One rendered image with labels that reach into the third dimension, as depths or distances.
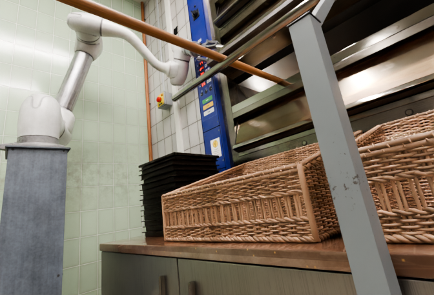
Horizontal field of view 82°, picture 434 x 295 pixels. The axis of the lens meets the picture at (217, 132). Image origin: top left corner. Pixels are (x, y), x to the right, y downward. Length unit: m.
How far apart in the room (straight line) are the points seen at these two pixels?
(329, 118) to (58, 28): 2.03
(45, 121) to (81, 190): 0.64
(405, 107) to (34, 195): 1.36
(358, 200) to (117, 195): 1.66
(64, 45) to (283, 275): 1.98
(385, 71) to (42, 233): 1.38
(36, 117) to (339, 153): 1.20
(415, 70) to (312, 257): 0.71
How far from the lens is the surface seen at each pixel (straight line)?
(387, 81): 1.02
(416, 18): 1.08
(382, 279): 0.40
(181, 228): 0.84
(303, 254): 0.49
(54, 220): 1.22
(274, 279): 0.55
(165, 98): 1.83
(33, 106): 1.35
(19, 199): 1.22
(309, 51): 0.44
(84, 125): 1.91
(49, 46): 2.12
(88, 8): 0.75
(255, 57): 1.34
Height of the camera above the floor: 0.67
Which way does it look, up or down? 16 degrees up
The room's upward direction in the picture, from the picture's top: 8 degrees counter-clockwise
